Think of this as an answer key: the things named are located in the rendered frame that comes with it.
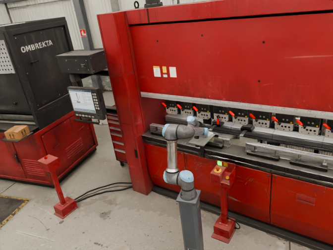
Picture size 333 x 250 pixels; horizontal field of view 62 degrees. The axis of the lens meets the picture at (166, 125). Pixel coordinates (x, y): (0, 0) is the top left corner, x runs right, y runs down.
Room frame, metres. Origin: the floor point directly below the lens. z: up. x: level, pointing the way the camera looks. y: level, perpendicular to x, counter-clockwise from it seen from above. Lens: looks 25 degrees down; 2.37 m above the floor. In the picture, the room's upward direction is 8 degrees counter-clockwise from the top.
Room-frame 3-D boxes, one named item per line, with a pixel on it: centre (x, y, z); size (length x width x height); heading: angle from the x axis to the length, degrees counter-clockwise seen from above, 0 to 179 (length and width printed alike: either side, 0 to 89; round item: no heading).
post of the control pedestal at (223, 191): (2.23, -0.49, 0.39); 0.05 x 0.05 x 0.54; 54
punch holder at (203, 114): (2.67, -0.42, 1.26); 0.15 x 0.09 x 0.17; 52
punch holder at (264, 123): (2.31, -0.89, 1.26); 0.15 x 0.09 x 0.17; 52
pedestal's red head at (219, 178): (2.23, -0.49, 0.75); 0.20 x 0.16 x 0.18; 54
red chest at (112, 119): (3.86, 0.53, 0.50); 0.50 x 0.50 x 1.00; 52
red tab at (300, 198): (1.91, -1.15, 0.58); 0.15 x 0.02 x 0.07; 52
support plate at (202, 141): (2.54, -0.35, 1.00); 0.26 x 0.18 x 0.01; 142
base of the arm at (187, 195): (1.95, -0.11, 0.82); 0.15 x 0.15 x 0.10
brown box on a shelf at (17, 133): (3.28, 1.93, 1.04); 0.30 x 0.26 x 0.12; 66
